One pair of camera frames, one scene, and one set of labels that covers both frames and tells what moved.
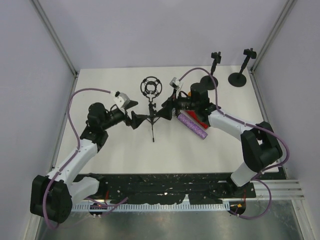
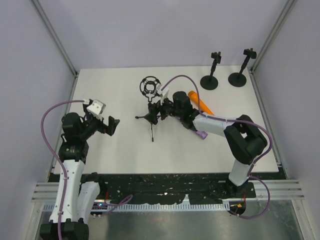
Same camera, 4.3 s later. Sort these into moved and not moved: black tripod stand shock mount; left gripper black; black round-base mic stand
Moved: left gripper black
Not moved: black tripod stand shock mount; black round-base mic stand
